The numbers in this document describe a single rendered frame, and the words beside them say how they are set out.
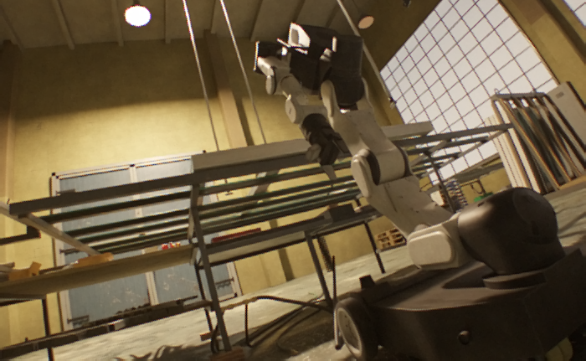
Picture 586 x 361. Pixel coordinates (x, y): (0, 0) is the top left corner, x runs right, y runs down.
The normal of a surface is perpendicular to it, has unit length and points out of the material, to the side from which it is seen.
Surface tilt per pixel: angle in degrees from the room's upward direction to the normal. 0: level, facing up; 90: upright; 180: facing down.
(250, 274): 90
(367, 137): 77
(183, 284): 90
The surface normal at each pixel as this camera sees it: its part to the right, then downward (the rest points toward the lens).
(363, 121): 0.11, -0.56
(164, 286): 0.30, -0.40
